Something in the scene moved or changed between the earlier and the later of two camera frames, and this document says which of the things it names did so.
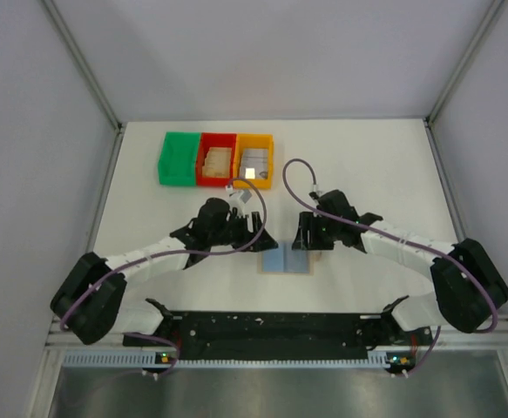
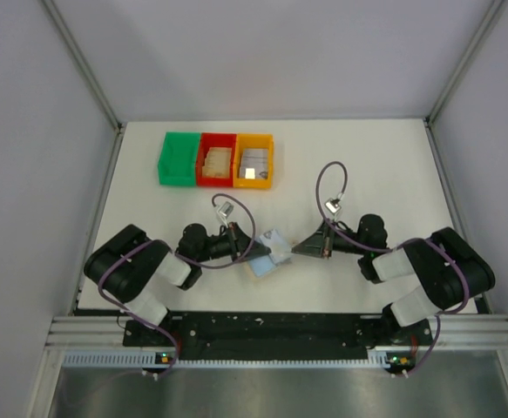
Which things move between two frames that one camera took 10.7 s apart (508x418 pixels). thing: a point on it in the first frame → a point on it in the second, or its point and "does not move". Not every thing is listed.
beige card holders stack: [217, 163] does not move
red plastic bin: [215, 140] does not move
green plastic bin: [179, 158] does not move
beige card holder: [314, 256] → [261, 266]
